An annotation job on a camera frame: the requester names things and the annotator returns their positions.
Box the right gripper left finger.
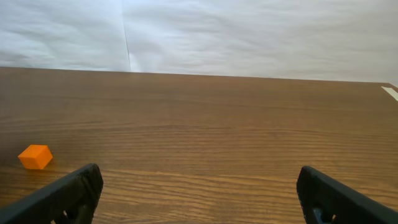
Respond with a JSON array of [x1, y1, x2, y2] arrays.
[[0, 163, 104, 224]]

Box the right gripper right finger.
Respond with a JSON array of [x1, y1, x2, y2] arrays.
[[296, 166, 398, 224]]

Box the orange cube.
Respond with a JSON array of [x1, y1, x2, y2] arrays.
[[17, 144, 54, 170]]

